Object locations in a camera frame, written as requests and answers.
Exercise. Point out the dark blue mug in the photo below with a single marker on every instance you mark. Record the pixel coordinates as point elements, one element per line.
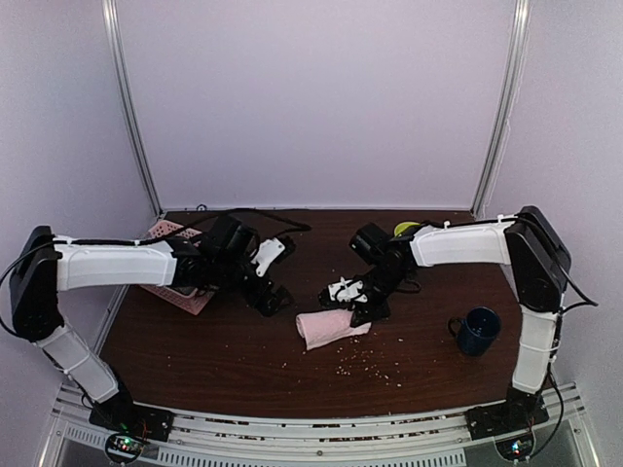
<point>476,331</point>

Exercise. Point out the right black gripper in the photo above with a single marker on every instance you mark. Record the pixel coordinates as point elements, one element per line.
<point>370,314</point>

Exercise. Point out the aluminium frame post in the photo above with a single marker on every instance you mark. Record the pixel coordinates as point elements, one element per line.
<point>115,40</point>
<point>511,78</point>

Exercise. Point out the round circuit board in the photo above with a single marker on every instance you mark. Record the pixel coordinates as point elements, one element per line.
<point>123,448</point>
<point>516,448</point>

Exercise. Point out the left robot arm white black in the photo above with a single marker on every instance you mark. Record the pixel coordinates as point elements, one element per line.
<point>229,256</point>

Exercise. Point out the right aluminium frame post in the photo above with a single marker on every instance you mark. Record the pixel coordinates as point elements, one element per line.
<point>511,78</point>

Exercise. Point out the pink towel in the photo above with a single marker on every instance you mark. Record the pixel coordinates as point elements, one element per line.
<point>320,328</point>

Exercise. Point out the left round circuit board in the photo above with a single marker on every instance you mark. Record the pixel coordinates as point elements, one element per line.
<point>123,448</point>

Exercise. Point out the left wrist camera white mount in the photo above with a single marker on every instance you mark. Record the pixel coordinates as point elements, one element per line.
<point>272,250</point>

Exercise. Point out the front aluminium rail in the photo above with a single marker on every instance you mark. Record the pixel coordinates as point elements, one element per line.
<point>439,438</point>

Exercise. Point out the yellow-green bowl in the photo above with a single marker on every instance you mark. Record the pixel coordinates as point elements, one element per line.
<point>402,227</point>

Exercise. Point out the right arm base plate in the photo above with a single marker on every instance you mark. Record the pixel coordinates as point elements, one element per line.
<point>501,419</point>

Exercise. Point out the right round circuit board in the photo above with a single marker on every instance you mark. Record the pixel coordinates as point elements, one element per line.
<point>516,448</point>

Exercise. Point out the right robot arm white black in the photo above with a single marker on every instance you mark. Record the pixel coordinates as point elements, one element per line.
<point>517,266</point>

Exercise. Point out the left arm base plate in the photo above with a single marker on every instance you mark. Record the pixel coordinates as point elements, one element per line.
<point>151,424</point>

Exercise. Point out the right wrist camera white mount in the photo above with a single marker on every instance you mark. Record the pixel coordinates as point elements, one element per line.
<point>345,292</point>

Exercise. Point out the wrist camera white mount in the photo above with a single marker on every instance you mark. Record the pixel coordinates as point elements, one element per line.
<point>272,250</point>
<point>345,292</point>

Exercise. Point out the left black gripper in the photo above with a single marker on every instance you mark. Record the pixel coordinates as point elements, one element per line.
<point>271,305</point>

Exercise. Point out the pink plastic basket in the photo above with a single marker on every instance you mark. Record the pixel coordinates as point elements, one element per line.
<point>184,288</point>

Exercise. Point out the left aluminium frame post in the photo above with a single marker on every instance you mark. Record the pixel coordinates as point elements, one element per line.
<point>115,40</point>

